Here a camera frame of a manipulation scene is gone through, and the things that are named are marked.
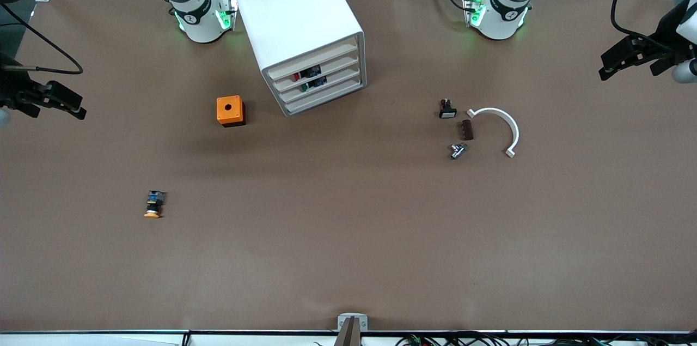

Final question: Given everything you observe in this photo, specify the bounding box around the white semicircular clamp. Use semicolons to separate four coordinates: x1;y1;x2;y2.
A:
467;107;521;159

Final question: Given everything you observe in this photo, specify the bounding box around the yellow mushroom push button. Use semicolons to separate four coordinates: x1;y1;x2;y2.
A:
143;190;167;220

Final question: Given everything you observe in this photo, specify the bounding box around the red mushroom push button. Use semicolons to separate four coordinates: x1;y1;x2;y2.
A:
293;65;322;82

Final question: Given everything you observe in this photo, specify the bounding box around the white drawer cabinet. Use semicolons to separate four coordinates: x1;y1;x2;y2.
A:
228;0;368;118

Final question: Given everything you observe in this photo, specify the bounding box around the white table edge rail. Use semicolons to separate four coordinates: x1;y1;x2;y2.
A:
0;329;697;346

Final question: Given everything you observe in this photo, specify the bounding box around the grey metal table bracket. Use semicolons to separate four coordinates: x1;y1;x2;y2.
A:
333;312;369;346

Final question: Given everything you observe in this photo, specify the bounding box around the black cable bundle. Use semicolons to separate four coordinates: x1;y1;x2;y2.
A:
395;331;697;346

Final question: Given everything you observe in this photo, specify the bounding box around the white plastic drawer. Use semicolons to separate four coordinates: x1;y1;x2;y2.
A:
269;47;364;93
275;59;365;105
281;72;366;117
263;34;363;81

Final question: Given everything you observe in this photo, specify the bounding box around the orange button enclosure box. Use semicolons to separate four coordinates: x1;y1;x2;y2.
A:
216;95;246;128

